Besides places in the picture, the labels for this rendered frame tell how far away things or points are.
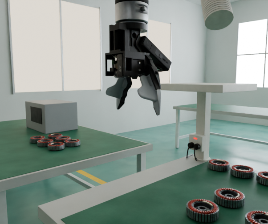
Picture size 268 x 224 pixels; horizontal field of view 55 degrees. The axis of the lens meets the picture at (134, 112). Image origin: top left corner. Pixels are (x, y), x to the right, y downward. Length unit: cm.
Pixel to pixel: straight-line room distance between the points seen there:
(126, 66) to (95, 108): 483
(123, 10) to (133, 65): 12
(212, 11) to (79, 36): 387
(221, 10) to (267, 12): 611
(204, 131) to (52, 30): 388
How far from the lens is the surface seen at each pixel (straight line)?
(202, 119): 155
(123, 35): 58
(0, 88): 461
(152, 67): 58
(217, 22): 168
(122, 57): 56
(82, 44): 524
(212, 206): 101
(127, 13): 59
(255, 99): 761
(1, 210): 151
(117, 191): 117
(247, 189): 128
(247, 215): 98
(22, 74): 471
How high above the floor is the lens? 123
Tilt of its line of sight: 7 degrees down
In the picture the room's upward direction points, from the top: straight up
